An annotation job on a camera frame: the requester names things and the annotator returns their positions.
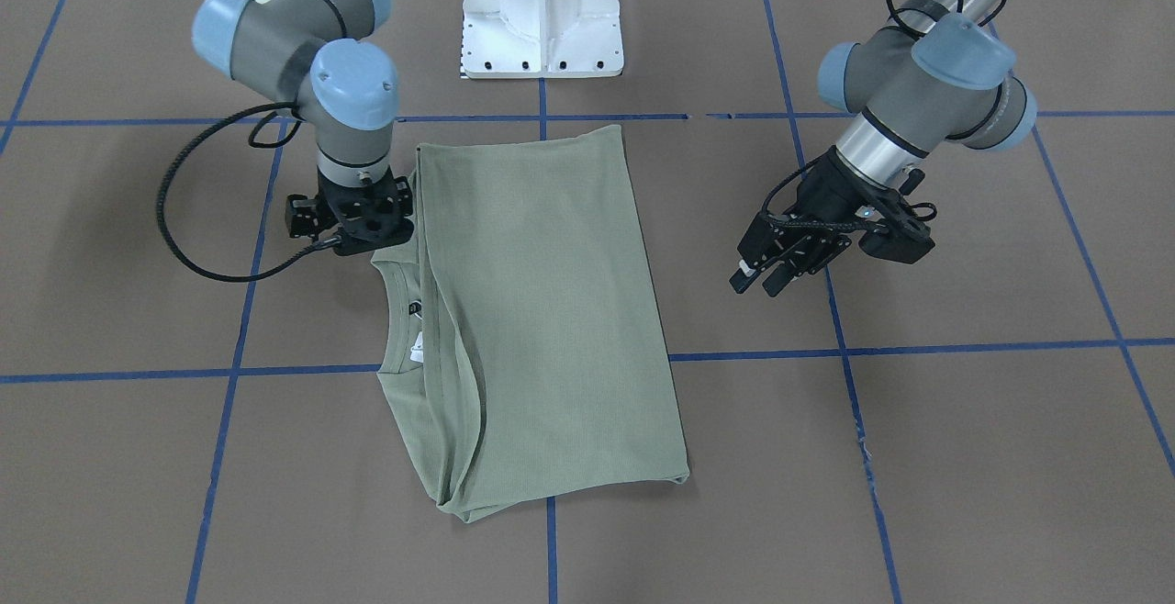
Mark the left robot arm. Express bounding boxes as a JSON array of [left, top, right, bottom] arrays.
[[730, 0, 1039, 297]]

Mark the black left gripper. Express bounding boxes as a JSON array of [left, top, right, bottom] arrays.
[[729, 148, 936, 297]]

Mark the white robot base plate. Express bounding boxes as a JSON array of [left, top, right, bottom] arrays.
[[459, 0, 625, 80]]

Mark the olive green long-sleeve shirt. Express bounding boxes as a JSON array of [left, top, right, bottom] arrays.
[[371, 126, 689, 523]]

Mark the white paper price tag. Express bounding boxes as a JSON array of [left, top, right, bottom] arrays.
[[408, 331, 425, 363]]

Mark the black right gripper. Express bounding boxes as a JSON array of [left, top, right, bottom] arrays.
[[286, 173, 415, 256]]

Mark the black braided left gripper cable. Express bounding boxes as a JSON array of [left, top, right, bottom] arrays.
[[763, 0, 1011, 229]]

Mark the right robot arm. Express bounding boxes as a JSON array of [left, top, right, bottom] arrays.
[[190, 0, 414, 255]]

